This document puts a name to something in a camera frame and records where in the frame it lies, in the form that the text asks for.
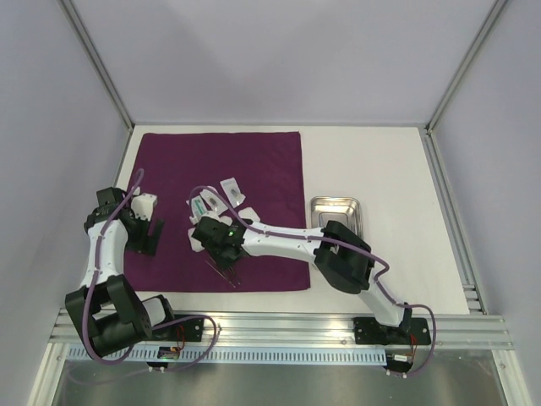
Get gauze pad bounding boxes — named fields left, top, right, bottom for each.
left=189, top=237, right=205, bottom=253
left=219, top=216, right=232, bottom=226
left=238, top=207, right=260, bottom=227

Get purple cable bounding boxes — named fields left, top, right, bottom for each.
left=82, top=168, right=178, bottom=364
left=188, top=184, right=436, bottom=378

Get leftmost steel tweezers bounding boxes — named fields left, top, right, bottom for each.
left=205, top=261, right=237, bottom=288

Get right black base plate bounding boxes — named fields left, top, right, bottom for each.
left=352, top=317, right=432, bottom=346

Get right blister packet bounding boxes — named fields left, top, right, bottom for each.
left=220, top=178, right=246, bottom=208

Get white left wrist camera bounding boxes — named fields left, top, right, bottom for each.
left=130, top=193, right=158, bottom=222

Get steel tweezers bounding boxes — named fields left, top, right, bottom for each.
left=205, top=261, right=237, bottom=288
left=224, top=267, right=241, bottom=286

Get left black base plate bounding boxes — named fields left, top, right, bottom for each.
left=152, top=315, right=204, bottom=343

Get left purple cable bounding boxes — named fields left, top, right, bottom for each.
left=82, top=168, right=178, bottom=364

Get middle blister packet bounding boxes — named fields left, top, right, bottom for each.
left=200, top=189, right=227, bottom=216

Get right aluminium frame post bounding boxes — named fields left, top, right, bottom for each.
left=425, top=0, right=510, bottom=135

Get stainless steel tray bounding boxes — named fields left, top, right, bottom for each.
left=309, top=196, right=363, bottom=238

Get right gauze pad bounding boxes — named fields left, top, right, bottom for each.
left=238, top=207, right=260, bottom=227

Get left gauze pad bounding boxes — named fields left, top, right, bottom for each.
left=189, top=237, right=205, bottom=253

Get slotted cable duct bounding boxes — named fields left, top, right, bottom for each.
left=67, top=346, right=388, bottom=363

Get left aluminium frame post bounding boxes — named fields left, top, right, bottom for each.
left=57, top=0, right=135, bottom=134

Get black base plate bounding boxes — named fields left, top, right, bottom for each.
left=352, top=317, right=432, bottom=346
left=152, top=315, right=204, bottom=343

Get blister packet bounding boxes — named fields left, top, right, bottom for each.
left=200, top=189, right=227, bottom=216
left=220, top=178, right=246, bottom=208

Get right aluminium side rail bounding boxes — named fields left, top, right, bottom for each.
left=420, top=128, right=487, bottom=315

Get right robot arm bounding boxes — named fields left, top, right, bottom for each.
left=189, top=216, right=412, bottom=343

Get middle gauze pad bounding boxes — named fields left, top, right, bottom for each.
left=219, top=216, right=232, bottom=226

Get green white sachet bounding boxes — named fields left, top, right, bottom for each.
left=186, top=195, right=208, bottom=224

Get front aluminium rail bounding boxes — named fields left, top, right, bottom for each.
left=48, top=308, right=515, bottom=351

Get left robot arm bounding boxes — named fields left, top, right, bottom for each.
left=64, top=187, right=178, bottom=359

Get aluminium frame post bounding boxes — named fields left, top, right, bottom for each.
left=425, top=0, right=510, bottom=135
left=57, top=0, right=135, bottom=134

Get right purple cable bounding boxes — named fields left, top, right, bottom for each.
left=188, top=184, right=436, bottom=378

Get purple cloth mat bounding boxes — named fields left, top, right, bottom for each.
left=124, top=132, right=310, bottom=293

